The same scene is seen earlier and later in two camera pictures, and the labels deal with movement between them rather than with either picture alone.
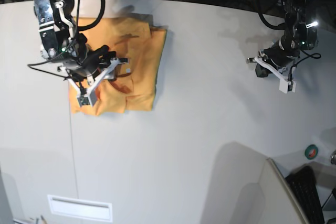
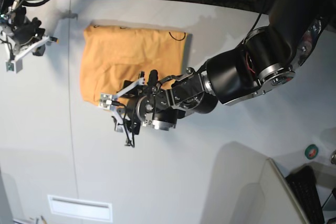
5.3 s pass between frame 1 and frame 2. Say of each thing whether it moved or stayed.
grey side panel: stayed
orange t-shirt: moved
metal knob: stayed
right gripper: moved
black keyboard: stayed
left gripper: moved
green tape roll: stayed
